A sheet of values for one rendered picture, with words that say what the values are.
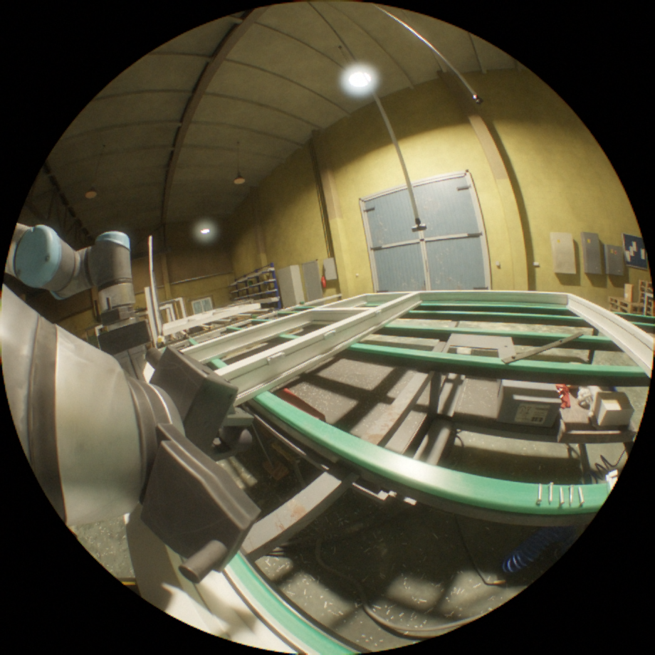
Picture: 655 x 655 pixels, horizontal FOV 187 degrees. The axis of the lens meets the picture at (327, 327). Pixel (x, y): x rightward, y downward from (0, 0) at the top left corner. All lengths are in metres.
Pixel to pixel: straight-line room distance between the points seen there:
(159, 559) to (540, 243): 6.90
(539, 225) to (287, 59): 8.59
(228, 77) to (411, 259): 8.72
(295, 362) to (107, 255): 0.52
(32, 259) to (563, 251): 7.14
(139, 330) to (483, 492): 0.60
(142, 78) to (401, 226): 9.89
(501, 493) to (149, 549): 0.32
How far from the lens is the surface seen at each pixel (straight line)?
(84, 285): 0.54
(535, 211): 6.91
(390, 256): 7.01
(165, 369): 0.16
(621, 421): 0.96
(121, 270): 0.49
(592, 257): 7.30
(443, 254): 6.46
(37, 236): 0.43
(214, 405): 0.15
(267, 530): 0.29
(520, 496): 0.27
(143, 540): 0.22
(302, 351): 0.53
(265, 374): 0.48
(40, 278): 0.42
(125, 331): 0.49
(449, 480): 0.26
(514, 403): 0.74
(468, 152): 7.36
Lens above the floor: 1.08
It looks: 13 degrees down
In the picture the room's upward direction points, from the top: 9 degrees counter-clockwise
